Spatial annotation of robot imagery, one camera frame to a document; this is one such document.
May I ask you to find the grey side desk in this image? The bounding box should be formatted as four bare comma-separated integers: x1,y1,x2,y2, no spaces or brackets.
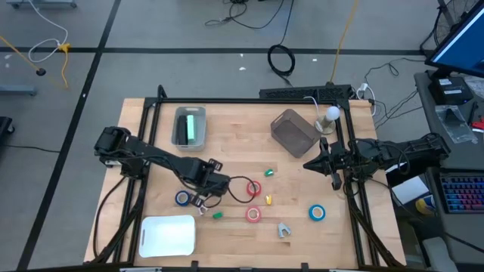
414,70,484,267

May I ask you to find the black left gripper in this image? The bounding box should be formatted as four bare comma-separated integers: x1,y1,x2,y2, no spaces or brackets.
191,168,231,209

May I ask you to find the black stapler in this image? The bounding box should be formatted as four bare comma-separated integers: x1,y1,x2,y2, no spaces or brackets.
177,115,189,147

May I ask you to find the coiled black cable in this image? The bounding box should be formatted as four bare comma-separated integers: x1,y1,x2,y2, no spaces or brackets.
267,44,297,87

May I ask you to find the black wire fan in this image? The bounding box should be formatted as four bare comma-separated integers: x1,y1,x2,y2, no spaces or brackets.
420,0,481,52

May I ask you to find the grey cart foot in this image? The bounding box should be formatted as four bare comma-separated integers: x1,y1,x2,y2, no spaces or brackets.
0,85,38,97

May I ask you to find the large computer monitor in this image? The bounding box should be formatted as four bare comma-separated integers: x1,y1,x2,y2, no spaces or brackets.
425,0,484,79

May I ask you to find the black perforated bar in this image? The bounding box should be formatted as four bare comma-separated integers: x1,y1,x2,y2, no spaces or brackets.
259,84,352,102

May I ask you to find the yellow extension cable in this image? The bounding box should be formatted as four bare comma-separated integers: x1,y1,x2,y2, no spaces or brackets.
330,0,360,85

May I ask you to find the backlit keyboard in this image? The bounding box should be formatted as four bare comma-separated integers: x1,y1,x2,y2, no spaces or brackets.
439,174,484,215

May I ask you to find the thin yellow cord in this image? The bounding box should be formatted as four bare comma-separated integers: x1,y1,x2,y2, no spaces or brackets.
0,35,72,90

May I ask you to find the dark blue tape roll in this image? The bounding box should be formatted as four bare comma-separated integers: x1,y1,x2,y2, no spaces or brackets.
174,190,192,207

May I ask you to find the red tape roll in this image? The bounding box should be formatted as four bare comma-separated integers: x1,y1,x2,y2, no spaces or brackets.
246,180,262,197

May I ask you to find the clear plastic bag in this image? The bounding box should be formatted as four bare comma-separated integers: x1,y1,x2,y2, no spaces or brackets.
434,104,479,145

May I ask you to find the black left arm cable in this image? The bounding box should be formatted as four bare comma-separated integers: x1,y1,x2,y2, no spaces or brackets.
203,175,259,209

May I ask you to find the black aluminium table frame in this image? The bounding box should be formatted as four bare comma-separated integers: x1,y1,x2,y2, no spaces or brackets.
85,85,408,270

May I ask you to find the pink tape roll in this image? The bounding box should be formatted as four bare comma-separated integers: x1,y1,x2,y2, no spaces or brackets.
244,206,262,224

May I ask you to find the table lamp with white bulb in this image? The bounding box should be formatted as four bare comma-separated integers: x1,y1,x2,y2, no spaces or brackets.
315,105,342,136

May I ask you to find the dark translucent plastic bin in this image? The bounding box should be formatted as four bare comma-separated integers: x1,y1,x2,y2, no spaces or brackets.
270,108,321,159

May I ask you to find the grey-blue staple remover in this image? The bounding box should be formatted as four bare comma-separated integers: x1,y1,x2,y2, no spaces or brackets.
277,222,292,240

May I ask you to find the white paper sheet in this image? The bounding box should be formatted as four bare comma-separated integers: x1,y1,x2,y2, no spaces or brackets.
391,175,430,206

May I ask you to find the tangled black cable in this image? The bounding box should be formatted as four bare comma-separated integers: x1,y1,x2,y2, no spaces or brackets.
203,0,295,46

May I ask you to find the black mini computer box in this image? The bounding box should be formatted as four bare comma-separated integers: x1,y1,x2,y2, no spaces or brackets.
428,76,474,107

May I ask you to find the grey cart base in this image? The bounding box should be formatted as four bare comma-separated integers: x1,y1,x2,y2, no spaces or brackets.
5,0,79,10

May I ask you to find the light grey plastic bin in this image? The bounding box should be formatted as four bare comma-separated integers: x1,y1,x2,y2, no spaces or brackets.
171,106,207,153

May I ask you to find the mint green stapler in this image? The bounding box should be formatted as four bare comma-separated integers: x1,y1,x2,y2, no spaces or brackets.
186,114,197,145

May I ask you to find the yellow and blue object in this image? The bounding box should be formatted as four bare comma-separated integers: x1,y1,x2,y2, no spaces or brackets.
414,195,436,217

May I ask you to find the white power adapter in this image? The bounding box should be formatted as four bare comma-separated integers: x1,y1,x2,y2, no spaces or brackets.
356,82,378,117

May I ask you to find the white cable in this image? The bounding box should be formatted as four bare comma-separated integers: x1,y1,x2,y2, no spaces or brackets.
27,0,70,64

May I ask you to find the light blue tape roll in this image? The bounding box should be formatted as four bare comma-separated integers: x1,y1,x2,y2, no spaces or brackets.
308,204,327,222

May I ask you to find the white plastic tray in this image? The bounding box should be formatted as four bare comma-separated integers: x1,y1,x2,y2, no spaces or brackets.
138,215,197,259

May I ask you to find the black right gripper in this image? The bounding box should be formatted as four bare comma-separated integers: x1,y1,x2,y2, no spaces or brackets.
303,138,355,191

